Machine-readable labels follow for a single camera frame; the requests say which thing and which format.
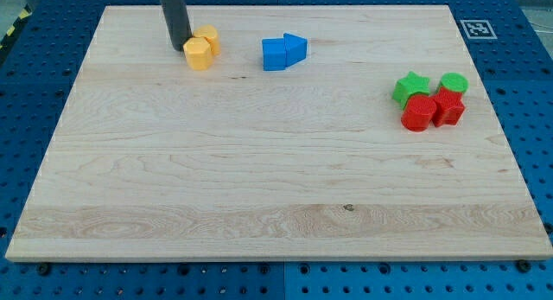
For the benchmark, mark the green star block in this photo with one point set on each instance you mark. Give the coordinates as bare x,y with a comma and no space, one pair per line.
408,86

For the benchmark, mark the red star block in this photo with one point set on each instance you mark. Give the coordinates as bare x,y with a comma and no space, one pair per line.
449,107

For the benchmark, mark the green circle block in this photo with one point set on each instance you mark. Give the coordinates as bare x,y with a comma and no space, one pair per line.
454,82

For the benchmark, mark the blue cube block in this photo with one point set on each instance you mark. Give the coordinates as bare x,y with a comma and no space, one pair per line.
274,54

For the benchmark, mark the blue triangle block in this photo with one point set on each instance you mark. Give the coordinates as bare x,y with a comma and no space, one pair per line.
296,48

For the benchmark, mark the yellow hexagon block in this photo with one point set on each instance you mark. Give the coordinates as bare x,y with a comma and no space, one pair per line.
198,53

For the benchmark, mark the light wooden board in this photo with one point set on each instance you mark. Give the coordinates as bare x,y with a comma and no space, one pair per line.
152,161

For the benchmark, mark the yellow rounded block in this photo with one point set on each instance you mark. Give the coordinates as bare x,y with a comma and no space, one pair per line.
211,35

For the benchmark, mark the red cylinder block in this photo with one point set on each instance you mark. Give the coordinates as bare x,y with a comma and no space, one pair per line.
418,113

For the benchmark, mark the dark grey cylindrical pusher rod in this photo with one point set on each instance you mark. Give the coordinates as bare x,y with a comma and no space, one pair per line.
176,17

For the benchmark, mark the white fiducial marker tag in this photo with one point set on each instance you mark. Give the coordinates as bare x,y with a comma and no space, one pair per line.
478,29

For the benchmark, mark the black bolt front left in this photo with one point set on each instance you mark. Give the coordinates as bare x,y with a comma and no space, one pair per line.
43,269

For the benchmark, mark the black bolt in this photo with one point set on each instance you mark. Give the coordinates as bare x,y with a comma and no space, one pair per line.
43,269
523,266

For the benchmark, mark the black bolt front right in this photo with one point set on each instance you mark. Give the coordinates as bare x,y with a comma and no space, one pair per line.
523,266

